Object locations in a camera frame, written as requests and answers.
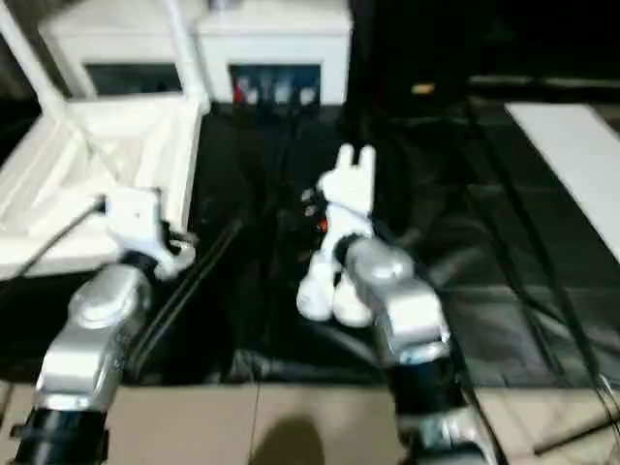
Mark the white flat panel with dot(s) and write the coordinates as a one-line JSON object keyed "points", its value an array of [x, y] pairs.
{"points": [[571, 160]]}

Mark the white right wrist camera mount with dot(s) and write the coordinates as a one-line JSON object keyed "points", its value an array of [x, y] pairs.
{"points": [[349, 194]]}

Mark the white plastic table top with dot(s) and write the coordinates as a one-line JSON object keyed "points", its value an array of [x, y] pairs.
{"points": [[72, 160]]}

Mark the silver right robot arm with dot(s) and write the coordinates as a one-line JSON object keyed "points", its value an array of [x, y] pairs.
{"points": [[407, 310]]}

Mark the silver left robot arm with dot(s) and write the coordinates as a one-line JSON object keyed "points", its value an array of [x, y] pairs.
{"points": [[92, 329]]}

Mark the black mat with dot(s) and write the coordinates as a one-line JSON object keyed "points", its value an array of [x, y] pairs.
{"points": [[242, 290]]}

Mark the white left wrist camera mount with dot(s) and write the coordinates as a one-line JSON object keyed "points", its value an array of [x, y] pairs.
{"points": [[135, 218]]}

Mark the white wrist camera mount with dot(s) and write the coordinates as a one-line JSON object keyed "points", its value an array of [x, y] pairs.
{"points": [[135, 218], [349, 194]]}

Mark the white plastic table leg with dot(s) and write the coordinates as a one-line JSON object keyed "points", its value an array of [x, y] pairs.
{"points": [[34, 58], [189, 53], [353, 307], [315, 300]]}

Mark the black metal bar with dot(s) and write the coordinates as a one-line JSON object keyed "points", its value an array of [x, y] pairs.
{"points": [[542, 81]]}

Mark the white cabinet with glass doors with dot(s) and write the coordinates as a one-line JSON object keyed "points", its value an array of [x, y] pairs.
{"points": [[271, 43]]}

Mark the small yellow tag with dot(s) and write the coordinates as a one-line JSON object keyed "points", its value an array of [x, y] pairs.
{"points": [[422, 89]]}

